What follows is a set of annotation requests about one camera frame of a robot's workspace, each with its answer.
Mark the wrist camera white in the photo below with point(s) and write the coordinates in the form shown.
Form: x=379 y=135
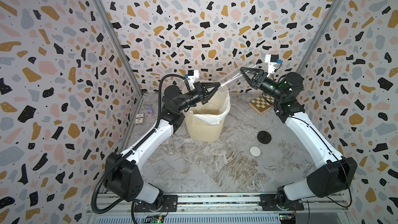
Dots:
x=192 y=76
x=273 y=63

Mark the white jar lid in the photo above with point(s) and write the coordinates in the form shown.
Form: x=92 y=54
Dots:
x=255 y=151

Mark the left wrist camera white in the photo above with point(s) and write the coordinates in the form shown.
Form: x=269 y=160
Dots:
x=192 y=76

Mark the cream ribbed trash bin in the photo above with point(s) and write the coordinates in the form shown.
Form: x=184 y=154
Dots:
x=203 y=132

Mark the white lid tea jar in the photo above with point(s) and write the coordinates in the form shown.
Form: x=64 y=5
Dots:
x=170 y=148

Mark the clear plastic jar lid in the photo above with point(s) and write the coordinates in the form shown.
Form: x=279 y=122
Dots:
x=251 y=138

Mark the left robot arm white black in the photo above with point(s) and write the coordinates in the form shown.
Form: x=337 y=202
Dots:
x=122 y=171

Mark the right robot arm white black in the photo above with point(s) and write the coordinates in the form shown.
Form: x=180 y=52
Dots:
x=334 y=172

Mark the black jar lid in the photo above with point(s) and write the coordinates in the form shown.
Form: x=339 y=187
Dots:
x=264 y=137

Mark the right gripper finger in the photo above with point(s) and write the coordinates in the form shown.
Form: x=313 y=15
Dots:
x=249 y=77
x=251 y=70

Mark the wooden chessboard box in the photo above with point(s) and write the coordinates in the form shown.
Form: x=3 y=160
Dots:
x=260 y=105

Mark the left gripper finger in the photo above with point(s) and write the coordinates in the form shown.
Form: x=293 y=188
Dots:
x=207 y=95
x=211 y=86

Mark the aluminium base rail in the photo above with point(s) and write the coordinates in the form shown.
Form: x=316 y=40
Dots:
x=228 y=208

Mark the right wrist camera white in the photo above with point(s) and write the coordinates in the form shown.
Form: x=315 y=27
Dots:
x=273 y=63

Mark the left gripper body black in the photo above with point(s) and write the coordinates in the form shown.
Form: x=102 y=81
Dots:
x=203 y=100

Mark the small card box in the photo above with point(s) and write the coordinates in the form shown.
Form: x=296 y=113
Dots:
x=139 y=119

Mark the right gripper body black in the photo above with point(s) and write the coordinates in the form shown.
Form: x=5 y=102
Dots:
x=261 y=82

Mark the white plastic bin liner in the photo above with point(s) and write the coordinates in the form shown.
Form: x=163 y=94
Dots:
x=214 y=111

